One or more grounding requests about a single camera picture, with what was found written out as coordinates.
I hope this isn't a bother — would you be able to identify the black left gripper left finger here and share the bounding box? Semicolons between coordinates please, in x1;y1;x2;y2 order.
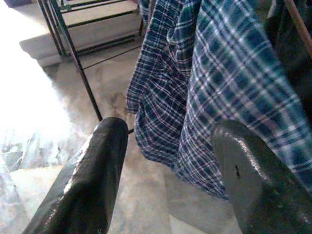
21;117;128;234

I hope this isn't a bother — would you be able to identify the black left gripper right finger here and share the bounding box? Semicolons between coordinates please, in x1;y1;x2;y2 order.
211;119;312;234

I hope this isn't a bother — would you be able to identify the pink plastic hanger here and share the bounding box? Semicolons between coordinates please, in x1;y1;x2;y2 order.
284;0;312;52

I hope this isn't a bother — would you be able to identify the blue plaid shirt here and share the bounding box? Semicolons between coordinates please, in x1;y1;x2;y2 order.
125;0;312;200

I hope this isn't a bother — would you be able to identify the black metal drying rack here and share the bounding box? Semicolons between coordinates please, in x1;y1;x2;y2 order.
36;0;144;135

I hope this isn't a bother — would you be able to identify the black hanging garment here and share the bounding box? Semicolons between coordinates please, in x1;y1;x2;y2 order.
263;0;312;86

